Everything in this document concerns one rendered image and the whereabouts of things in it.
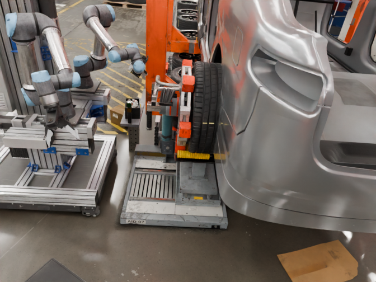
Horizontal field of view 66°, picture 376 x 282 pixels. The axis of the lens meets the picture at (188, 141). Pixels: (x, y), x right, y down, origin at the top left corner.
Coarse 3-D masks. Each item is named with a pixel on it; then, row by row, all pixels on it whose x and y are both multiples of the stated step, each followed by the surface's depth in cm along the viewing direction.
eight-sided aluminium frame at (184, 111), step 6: (186, 66) 206; (186, 72) 206; (180, 96) 233; (180, 108) 184; (186, 108) 184; (180, 114) 185; (186, 114) 185; (180, 120) 187; (186, 120) 188; (180, 138) 195; (186, 138) 195; (180, 144) 215
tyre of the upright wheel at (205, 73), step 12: (192, 72) 218; (204, 72) 188; (216, 72) 188; (204, 84) 183; (216, 84) 183; (204, 96) 181; (216, 96) 181; (204, 108) 180; (216, 108) 181; (192, 120) 186; (204, 120) 182; (216, 120) 182; (192, 132) 186; (204, 132) 186; (216, 132) 186; (192, 144) 194; (204, 144) 194
